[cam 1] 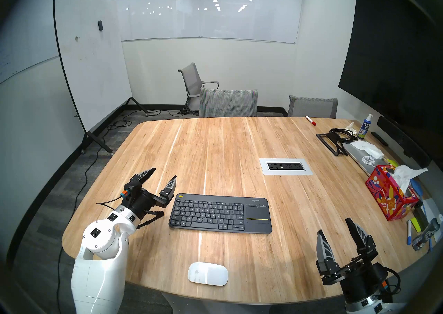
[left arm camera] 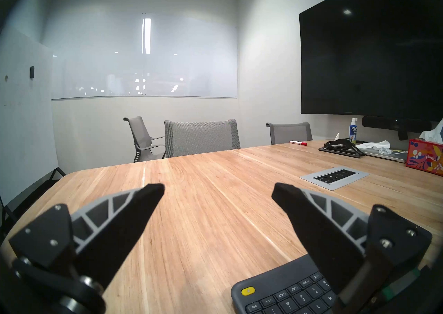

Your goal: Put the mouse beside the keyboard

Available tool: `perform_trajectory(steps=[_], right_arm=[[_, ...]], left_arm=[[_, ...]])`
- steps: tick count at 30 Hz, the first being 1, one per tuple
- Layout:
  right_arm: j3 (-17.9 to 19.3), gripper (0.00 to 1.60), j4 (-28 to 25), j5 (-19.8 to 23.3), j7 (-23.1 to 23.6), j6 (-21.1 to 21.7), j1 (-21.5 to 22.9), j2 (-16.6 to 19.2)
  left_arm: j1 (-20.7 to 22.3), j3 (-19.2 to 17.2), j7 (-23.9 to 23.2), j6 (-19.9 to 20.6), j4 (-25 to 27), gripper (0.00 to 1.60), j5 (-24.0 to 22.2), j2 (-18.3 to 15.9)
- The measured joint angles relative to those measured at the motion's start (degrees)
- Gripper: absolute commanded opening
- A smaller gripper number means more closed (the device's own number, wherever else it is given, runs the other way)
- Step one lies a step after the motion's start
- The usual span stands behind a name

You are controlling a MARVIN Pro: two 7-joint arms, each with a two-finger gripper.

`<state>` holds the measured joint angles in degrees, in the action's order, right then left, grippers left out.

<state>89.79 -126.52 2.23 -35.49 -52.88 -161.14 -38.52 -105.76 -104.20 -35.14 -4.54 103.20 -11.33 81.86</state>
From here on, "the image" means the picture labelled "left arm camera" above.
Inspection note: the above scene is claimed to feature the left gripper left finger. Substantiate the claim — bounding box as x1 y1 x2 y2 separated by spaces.
9 183 165 314

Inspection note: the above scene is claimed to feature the large white facial tissue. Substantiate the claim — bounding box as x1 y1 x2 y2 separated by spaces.
419 118 443 144

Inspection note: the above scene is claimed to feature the black laptop stand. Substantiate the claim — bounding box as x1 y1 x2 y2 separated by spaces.
318 145 362 159

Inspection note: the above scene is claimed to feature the large black wall television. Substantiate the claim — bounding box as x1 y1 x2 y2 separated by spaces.
299 0 443 122

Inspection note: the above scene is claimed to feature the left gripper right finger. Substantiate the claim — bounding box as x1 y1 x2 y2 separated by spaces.
271 182 433 314

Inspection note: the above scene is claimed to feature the grey mesh office chair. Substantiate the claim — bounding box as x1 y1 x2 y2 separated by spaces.
266 122 313 145
164 119 241 158

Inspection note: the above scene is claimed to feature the black video conference bar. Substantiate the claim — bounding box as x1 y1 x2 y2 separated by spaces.
362 116 433 141

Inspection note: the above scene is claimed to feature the dark grey touchpad keyboard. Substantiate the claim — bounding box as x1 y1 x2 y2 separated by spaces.
231 254 338 314

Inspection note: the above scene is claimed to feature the silver table power outlet box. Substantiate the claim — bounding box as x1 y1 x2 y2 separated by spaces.
300 166 369 191

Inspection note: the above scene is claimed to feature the red floral tissue box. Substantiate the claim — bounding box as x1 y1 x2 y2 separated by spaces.
406 138 443 177

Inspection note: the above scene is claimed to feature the white mobile whiteboard on stand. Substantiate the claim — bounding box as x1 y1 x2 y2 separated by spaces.
0 28 66 234

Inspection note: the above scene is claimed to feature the silver closed laptop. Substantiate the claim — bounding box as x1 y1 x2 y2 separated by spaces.
360 144 409 163

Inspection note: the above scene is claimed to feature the grey armrest office chair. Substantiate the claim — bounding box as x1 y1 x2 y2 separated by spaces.
123 116 166 163

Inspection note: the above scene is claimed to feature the glass wall whiteboard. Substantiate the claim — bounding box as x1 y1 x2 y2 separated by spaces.
51 13 238 101

